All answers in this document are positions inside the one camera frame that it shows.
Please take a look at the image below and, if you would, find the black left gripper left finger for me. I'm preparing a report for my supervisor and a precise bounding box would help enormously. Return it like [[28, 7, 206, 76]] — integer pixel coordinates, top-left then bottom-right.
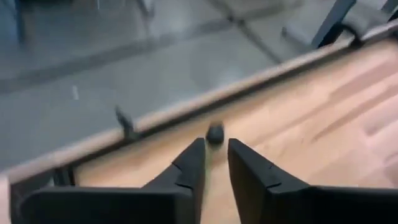
[[21, 138, 207, 224]]

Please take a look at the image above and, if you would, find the black table clamp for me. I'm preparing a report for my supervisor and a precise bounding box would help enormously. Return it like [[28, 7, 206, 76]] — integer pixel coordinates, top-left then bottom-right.
[[114, 105, 141, 142]]

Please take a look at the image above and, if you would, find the grey desk leg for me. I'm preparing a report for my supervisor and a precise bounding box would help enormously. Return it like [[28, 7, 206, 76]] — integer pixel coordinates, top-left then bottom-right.
[[281, 0, 358, 50]]

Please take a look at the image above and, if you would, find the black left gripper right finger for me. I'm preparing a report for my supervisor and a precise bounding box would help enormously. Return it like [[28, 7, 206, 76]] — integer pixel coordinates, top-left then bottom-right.
[[228, 138, 398, 224]]

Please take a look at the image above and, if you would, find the black artificial tulip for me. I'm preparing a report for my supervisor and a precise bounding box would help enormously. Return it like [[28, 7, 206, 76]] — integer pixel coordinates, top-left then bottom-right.
[[203, 121, 225, 200]]

